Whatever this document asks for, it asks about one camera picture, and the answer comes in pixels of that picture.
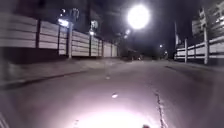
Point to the street lamp on pole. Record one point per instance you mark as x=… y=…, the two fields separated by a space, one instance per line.
x=138 y=16

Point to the grey asphalt road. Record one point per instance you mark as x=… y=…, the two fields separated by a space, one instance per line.
x=113 y=93

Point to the robot's own part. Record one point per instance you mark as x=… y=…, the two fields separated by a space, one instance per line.
x=145 y=126

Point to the pale slatted fence with posts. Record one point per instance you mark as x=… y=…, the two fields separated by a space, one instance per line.
x=200 y=49

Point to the dark building with lit windows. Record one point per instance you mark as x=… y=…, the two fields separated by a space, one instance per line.
x=76 y=20

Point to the tall building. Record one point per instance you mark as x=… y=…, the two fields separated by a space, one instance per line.
x=210 y=20

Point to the raised pavement strip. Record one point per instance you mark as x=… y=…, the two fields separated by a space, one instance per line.
x=40 y=71

